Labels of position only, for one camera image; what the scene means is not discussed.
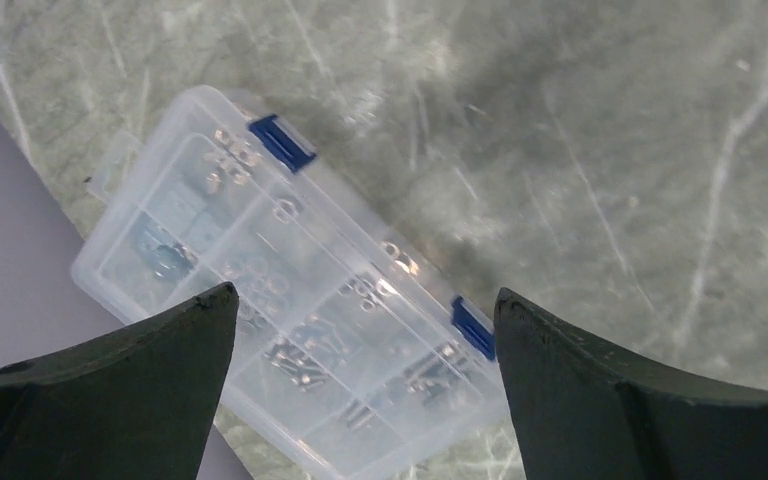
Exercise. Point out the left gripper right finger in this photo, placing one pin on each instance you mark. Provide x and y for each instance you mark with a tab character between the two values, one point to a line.
583	407

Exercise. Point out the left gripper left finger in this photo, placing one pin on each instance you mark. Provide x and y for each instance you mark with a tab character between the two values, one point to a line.
135	403

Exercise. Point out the clear plastic screw box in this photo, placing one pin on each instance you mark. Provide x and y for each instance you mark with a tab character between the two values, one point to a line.
352	355

